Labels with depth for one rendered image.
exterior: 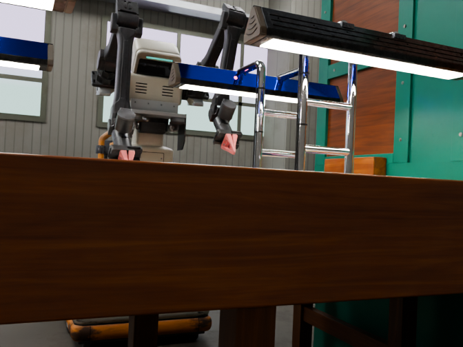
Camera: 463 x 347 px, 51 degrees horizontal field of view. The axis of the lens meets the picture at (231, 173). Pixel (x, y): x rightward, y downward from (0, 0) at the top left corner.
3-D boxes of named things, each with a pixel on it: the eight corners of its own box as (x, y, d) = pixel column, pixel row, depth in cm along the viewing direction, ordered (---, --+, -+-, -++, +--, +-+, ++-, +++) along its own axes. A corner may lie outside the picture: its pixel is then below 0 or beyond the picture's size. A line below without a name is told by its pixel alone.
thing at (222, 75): (167, 87, 156) (168, 64, 156) (330, 107, 181) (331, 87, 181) (175, 82, 149) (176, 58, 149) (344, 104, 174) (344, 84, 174)
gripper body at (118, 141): (142, 150, 155) (139, 135, 160) (110, 148, 151) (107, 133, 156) (139, 165, 159) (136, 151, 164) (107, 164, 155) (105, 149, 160)
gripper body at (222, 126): (243, 134, 185) (238, 122, 190) (218, 131, 180) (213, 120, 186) (238, 147, 188) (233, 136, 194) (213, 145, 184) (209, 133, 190)
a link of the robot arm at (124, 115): (131, 128, 171) (107, 124, 168) (138, 100, 165) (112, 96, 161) (134, 149, 163) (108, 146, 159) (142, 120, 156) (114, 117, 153)
